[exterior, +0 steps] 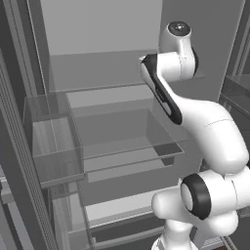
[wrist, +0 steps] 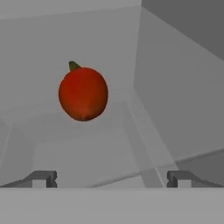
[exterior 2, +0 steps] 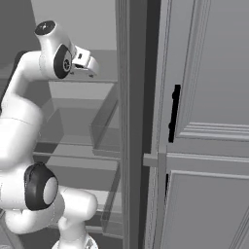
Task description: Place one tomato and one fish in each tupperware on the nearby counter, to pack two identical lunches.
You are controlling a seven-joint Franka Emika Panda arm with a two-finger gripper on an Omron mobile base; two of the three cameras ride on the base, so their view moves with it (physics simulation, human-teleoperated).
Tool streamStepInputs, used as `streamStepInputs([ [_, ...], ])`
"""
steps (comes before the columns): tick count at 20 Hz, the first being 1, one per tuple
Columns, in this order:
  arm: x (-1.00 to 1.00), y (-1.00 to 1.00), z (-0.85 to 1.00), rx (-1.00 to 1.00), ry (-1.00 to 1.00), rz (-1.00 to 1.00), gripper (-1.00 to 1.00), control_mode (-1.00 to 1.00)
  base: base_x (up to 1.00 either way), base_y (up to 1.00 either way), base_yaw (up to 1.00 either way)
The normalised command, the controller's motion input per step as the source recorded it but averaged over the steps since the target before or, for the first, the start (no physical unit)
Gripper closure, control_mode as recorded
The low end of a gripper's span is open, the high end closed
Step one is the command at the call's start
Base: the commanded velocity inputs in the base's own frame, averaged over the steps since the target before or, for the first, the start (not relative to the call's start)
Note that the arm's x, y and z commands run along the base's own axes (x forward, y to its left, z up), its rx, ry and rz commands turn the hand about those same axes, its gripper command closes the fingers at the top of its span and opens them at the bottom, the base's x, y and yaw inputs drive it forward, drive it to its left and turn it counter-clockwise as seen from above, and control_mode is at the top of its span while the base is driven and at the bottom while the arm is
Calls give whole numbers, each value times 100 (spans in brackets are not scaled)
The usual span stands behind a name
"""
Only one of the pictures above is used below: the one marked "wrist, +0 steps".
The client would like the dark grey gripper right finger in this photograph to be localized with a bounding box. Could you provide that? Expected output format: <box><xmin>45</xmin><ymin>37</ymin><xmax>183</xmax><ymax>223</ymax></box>
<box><xmin>166</xmin><ymin>170</ymin><xmax>224</xmax><ymax>189</ymax></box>

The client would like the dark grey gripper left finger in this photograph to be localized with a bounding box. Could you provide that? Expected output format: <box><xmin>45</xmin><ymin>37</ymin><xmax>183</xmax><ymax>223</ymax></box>
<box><xmin>0</xmin><ymin>170</ymin><xmax>58</xmax><ymax>189</ymax></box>

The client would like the clear plastic tupperware container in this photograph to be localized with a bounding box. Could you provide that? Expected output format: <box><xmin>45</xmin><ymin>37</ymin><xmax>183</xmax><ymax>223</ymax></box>
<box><xmin>0</xmin><ymin>0</ymin><xmax>224</xmax><ymax>189</ymax></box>

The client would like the red tomato with green stem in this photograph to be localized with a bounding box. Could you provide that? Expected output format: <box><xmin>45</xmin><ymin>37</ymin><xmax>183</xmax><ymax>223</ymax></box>
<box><xmin>58</xmin><ymin>60</ymin><xmax>109</xmax><ymax>123</ymax></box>

